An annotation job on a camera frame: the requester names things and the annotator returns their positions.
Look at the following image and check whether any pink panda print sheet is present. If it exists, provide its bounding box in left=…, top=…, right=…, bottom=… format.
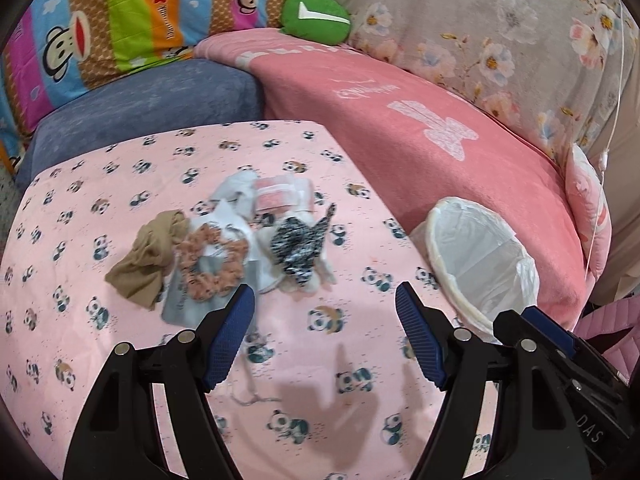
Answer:
left=1, top=122, right=447, bottom=479

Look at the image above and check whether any tan stocking cloth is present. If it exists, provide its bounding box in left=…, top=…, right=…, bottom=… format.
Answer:
left=105, top=210, right=190, bottom=310

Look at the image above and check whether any black white patterned scrunchie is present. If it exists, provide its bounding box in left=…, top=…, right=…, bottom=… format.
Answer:
left=269, top=203, right=336, bottom=287

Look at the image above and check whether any blue grey cushion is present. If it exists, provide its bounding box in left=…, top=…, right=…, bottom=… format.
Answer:
left=15, top=58, right=265, bottom=192

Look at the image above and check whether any white lined trash bin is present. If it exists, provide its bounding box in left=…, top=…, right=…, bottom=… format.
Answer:
left=410, top=196, right=540, bottom=342

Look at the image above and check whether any pink towel blanket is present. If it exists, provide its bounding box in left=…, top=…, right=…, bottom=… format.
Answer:
left=194, top=28, right=588, bottom=328

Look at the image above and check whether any pink white small pillow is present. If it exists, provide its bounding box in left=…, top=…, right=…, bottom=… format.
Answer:
left=565, top=144, right=612, bottom=283

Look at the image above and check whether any grey floral quilt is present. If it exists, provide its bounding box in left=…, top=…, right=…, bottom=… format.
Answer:
left=336, top=0, right=639, bottom=162

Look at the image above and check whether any white printed packet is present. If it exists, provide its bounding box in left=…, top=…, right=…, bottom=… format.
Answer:
left=191, top=200, right=260, bottom=260

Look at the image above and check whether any pink quilted chair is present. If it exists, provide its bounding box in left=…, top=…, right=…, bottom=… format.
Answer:
left=574, top=295, right=640, bottom=382

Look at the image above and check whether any peach dotted scrunchie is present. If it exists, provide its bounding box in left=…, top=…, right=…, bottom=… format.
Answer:
left=177, top=224, right=250, bottom=302

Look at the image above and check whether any colourful striped monkey quilt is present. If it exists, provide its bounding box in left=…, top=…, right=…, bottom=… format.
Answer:
left=1, top=0, right=285, bottom=174

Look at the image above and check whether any pink white sock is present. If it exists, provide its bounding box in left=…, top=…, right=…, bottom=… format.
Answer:
left=253, top=174, right=314, bottom=214

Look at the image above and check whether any white cloth glove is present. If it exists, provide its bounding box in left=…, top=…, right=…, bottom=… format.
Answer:
left=255, top=210, right=337, bottom=295

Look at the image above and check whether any green round cushion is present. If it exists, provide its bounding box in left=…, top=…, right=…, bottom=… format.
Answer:
left=281, top=0, right=352, bottom=46

